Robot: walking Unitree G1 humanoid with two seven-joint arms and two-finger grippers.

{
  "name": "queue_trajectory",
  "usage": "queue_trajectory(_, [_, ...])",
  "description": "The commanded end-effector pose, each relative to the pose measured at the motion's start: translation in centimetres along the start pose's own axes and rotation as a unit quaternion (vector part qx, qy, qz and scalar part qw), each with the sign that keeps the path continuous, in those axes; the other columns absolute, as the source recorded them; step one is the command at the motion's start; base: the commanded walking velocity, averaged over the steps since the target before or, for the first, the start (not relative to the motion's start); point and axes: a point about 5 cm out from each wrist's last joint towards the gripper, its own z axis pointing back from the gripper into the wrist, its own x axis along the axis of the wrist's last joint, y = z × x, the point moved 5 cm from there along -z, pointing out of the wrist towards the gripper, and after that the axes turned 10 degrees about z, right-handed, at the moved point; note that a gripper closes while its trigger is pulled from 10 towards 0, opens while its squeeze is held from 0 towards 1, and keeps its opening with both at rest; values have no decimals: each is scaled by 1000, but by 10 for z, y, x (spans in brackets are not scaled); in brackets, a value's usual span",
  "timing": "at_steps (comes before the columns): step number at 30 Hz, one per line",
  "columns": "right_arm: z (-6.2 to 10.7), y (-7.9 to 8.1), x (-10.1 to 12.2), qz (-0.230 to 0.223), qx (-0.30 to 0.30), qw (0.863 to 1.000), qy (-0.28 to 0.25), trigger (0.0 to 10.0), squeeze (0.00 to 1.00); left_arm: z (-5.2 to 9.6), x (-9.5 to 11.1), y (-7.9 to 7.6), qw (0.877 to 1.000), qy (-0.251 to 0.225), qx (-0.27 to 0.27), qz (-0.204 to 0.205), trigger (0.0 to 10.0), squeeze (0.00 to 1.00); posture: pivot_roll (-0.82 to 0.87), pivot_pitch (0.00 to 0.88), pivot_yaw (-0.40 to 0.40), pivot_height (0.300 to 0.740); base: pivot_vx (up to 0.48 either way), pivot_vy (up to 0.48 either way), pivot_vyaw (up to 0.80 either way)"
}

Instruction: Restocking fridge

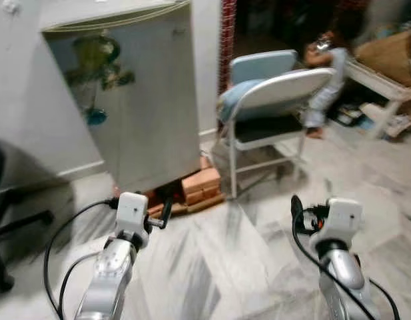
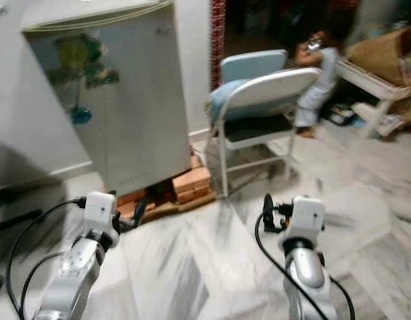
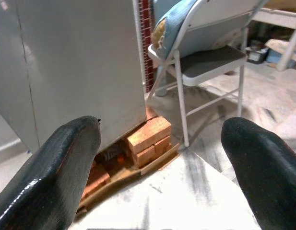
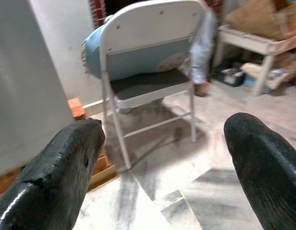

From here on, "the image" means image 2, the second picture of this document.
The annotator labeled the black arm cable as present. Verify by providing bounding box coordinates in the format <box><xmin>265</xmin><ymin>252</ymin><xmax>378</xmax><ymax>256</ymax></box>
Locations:
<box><xmin>7</xmin><ymin>199</ymin><xmax>86</xmax><ymax>318</ymax></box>
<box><xmin>21</xmin><ymin>251</ymin><xmax>67</xmax><ymax>319</ymax></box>
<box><xmin>255</xmin><ymin>212</ymin><xmax>356</xmax><ymax>320</ymax></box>

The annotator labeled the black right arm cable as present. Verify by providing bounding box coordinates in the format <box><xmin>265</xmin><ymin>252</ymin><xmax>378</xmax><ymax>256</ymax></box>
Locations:
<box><xmin>255</xmin><ymin>212</ymin><xmax>356</xmax><ymax>320</ymax></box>

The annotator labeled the light blue patterned cushion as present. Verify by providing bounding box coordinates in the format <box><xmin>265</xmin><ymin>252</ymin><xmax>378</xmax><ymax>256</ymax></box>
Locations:
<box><xmin>208</xmin><ymin>49</ymin><xmax>290</xmax><ymax>122</ymax></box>

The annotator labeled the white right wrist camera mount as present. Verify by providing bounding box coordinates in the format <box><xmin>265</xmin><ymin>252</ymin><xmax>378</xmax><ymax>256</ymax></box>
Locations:
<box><xmin>288</xmin><ymin>195</ymin><xmax>326</xmax><ymax>251</ymax></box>

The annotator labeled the small child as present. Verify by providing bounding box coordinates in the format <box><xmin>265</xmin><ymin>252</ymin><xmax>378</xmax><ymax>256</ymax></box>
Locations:
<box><xmin>294</xmin><ymin>29</ymin><xmax>339</xmax><ymax>139</ymax></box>

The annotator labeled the orange brick stack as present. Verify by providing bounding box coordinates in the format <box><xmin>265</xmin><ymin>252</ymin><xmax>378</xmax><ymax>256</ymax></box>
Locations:
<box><xmin>119</xmin><ymin>157</ymin><xmax>212</xmax><ymax>221</ymax></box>

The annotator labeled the white small fridge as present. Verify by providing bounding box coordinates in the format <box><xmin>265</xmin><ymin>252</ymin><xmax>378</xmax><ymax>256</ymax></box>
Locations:
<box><xmin>22</xmin><ymin>0</ymin><xmax>194</xmax><ymax>197</ymax></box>

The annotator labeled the red brick-patterned pillar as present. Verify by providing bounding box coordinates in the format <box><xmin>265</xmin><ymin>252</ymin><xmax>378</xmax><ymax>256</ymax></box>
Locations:
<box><xmin>210</xmin><ymin>0</ymin><xmax>227</xmax><ymax>91</ymax></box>

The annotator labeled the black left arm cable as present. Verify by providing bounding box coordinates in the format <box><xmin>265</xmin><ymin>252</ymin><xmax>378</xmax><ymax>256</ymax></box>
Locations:
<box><xmin>21</xmin><ymin>251</ymin><xmax>67</xmax><ymax>319</ymax></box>
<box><xmin>7</xmin><ymin>199</ymin><xmax>86</xmax><ymax>318</ymax></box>

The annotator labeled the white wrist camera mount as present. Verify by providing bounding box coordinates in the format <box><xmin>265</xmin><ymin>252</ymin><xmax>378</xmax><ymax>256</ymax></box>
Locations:
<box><xmin>288</xmin><ymin>195</ymin><xmax>326</xmax><ymax>251</ymax></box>
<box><xmin>83</xmin><ymin>191</ymin><xmax>119</xmax><ymax>234</ymax></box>

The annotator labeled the white metal folding chair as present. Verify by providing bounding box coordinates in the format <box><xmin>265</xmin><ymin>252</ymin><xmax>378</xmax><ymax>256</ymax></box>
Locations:
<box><xmin>206</xmin><ymin>65</ymin><xmax>323</xmax><ymax>199</ymax></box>

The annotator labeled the white frame table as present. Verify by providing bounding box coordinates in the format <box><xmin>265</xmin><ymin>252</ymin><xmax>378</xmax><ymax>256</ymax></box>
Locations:
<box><xmin>335</xmin><ymin>59</ymin><xmax>411</xmax><ymax>139</ymax></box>

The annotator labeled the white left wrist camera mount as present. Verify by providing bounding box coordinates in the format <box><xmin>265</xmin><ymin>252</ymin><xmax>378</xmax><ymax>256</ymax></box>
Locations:
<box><xmin>83</xmin><ymin>191</ymin><xmax>119</xmax><ymax>234</ymax></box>

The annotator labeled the green flower fridge sticker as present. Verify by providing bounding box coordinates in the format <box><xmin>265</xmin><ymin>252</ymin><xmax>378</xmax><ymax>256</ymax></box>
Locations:
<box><xmin>47</xmin><ymin>33</ymin><xmax>121</xmax><ymax>126</ymax></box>

